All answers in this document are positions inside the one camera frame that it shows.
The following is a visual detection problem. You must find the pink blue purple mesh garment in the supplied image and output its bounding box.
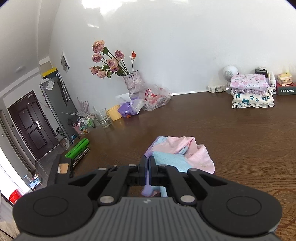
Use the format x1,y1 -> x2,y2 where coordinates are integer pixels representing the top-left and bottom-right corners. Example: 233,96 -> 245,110
140,136 -> 216,198

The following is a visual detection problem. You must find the green rolled mat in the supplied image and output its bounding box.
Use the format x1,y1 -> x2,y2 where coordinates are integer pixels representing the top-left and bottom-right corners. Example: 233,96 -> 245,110
65,138 -> 89,159

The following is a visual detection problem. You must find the yellow plastic cup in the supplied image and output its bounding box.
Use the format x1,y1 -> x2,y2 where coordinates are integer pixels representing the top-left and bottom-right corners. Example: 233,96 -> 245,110
107,104 -> 122,121

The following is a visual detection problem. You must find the clear glass tumbler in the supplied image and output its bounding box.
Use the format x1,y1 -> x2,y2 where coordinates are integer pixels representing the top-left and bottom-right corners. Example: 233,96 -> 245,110
94,108 -> 111,128

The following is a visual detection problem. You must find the purple plastic bag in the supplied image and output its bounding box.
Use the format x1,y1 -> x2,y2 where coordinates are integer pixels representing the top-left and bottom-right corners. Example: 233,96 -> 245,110
118,98 -> 145,118

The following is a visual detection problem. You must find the red white plastic bag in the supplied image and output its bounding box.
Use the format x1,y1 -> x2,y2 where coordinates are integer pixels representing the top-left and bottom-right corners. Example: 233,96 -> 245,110
139,84 -> 171,111

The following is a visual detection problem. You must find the purple wrapped flower vase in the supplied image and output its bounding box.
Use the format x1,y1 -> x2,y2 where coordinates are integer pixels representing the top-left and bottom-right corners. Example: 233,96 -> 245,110
123,71 -> 145,99

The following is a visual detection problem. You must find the grey refrigerator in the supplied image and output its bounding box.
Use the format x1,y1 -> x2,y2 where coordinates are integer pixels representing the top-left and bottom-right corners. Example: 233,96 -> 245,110
40,70 -> 78,144

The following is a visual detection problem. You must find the white power strip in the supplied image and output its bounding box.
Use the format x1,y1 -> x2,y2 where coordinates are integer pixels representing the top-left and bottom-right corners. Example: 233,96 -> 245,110
207,85 -> 226,93

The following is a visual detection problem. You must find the dark brown entry door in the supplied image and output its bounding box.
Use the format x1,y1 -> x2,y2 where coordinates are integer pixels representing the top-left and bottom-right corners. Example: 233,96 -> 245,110
8,91 -> 59,160

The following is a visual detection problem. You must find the dried pink rose bouquet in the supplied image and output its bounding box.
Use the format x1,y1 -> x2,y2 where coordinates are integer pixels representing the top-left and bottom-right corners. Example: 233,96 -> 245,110
89,40 -> 137,79

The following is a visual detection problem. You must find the white teal floral folded cloth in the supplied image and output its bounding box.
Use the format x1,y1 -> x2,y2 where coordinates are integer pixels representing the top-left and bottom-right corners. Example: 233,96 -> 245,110
231,89 -> 274,108

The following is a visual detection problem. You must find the red plastic bucket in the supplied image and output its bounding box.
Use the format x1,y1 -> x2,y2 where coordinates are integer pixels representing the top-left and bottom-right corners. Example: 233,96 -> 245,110
9,189 -> 22,205

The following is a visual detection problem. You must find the white round desk fan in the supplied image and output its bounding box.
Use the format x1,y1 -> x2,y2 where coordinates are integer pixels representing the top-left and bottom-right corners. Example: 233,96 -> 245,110
222,65 -> 239,82

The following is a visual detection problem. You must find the pink floral folded cloth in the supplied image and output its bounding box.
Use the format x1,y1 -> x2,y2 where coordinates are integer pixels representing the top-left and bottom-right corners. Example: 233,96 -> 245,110
230,74 -> 269,91

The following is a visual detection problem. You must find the white spray bottle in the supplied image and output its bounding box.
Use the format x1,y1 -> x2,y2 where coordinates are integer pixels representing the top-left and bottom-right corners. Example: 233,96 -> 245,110
269,71 -> 276,94

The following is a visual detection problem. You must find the black box with white text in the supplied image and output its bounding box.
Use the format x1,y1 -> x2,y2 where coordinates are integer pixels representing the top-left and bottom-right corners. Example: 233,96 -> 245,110
276,83 -> 296,95

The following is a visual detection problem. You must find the stack of yellow snack packs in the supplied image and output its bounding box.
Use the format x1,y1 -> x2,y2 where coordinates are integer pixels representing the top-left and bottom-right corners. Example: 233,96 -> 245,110
276,72 -> 292,86

